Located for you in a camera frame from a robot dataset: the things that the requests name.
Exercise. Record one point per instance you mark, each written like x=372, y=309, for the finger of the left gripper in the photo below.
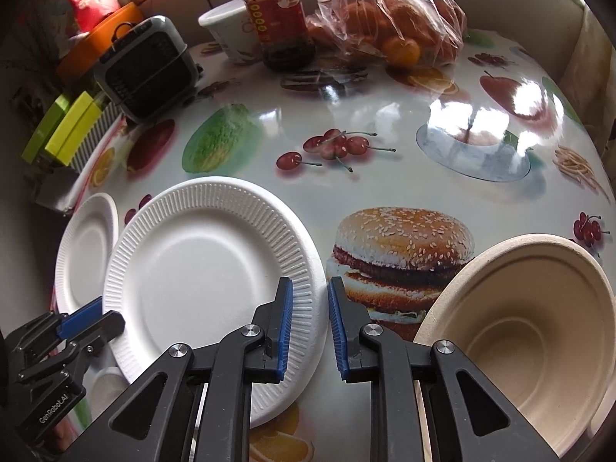
x=73, y=324
x=93, y=339

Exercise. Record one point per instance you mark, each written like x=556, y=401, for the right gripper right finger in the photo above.
x=428, y=402

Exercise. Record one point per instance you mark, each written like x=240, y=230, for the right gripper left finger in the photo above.
x=195, y=404

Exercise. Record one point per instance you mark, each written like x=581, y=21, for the white paper plate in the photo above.
x=193, y=265
x=84, y=252

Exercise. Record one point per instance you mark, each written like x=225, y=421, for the white paper plate front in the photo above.
x=193, y=265

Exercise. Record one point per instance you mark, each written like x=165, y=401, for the beige pulp bowl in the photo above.
x=536, y=314

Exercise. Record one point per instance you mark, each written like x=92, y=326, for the grey side shelf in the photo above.
x=59, y=191

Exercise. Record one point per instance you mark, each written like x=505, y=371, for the lime green box lower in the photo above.
x=72, y=130

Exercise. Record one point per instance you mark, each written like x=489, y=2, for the lime green box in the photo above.
x=41, y=135
x=72, y=130

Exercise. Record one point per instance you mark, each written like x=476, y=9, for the striped grey flat box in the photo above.
x=102, y=125

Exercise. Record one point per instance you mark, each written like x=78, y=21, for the lime green box upper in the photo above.
x=41, y=135

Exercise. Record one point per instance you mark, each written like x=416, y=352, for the fruit print table cover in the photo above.
x=400, y=178

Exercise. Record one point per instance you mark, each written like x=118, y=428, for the orange storage box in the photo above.
x=83, y=56

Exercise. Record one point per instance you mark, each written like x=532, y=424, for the grey portable fan heater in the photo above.
x=146, y=70

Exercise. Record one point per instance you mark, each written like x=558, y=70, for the white plastic tub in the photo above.
x=232, y=29

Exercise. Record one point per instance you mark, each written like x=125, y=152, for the floral beige curtain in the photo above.
x=589, y=84

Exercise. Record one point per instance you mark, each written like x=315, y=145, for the red label glass jar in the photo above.
x=282, y=33

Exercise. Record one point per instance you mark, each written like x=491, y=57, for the plastic bag of oranges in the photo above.
x=402, y=33

